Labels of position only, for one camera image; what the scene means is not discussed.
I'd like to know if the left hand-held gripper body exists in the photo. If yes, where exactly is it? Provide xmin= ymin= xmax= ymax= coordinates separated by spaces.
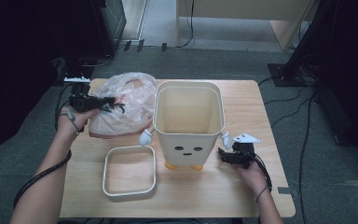
xmin=63 ymin=77 xmax=105 ymax=113

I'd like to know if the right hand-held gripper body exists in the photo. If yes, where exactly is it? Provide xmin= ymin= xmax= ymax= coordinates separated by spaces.
xmin=229 ymin=133 xmax=261 ymax=170

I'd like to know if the clear plastic bag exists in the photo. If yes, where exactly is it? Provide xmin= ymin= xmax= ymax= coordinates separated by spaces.
xmin=88 ymin=72 xmax=158 ymax=140

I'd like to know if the white bin with face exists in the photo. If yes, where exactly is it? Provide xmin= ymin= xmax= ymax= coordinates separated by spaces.
xmin=138 ymin=79 xmax=233 ymax=172

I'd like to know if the white bin rim ring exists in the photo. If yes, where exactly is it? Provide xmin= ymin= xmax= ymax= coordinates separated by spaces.
xmin=102 ymin=145 xmax=158 ymax=201

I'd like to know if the person's right hand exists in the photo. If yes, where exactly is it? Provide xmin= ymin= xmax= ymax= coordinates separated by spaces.
xmin=232 ymin=161 xmax=267 ymax=192

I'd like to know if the person's left hand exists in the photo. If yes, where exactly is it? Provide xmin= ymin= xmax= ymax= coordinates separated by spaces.
xmin=57 ymin=105 xmax=101 ymax=138

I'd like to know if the black metal stand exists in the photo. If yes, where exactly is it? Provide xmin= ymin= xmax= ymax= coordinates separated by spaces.
xmin=55 ymin=55 xmax=96 ymax=82
xmin=267 ymin=0 xmax=339 ymax=88

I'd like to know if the grey tape piece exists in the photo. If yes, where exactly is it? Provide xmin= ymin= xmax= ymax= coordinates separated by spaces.
xmin=277 ymin=186 xmax=294 ymax=196

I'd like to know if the dark glass cabinet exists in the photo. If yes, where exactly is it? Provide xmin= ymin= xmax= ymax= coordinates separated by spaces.
xmin=89 ymin=0 xmax=128 ymax=58

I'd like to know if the dark floor box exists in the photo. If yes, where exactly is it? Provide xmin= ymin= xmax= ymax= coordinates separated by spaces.
xmin=314 ymin=83 xmax=354 ymax=146

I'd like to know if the beige wooden desk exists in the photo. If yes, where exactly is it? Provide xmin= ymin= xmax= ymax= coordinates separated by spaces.
xmin=175 ymin=0 xmax=317 ymax=52

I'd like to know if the grey left wrist strap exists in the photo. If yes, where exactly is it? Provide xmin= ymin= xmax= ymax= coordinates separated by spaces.
xmin=59 ymin=106 xmax=82 ymax=136

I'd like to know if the grey wrist strap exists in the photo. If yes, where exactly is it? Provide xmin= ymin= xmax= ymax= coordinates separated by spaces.
xmin=59 ymin=106 xmax=82 ymax=136
xmin=255 ymin=185 xmax=270 ymax=204

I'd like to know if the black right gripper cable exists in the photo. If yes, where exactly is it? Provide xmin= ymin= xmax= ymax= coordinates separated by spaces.
xmin=243 ymin=148 xmax=273 ymax=192

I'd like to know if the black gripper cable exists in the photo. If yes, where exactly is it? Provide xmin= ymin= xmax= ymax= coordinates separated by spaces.
xmin=243 ymin=148 xmax=273 ymax=192
xmin=13 ymin=83 xmax=87 ymax=210

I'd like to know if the grey right wrist strap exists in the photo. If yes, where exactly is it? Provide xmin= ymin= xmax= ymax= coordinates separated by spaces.
xmin=255 ymin=185 xmax=270 ymax=204

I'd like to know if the black floor cable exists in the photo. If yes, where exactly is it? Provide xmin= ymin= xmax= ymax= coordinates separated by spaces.
xmin=297 ymin=92 xmax=315 ymax=224
xmin=262 ymin=87 xmax=306 ymax=106
xmin=269 ymin=95 xmax=317 ymax=129

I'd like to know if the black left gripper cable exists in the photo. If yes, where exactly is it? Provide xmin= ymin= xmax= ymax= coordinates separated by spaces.
xmin=13 ymin=83 xmax=87 ymax=210

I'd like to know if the black hanging cable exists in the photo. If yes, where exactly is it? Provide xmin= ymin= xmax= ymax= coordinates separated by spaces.
xmin=175 ymin=0 xmax=196 ymax=49

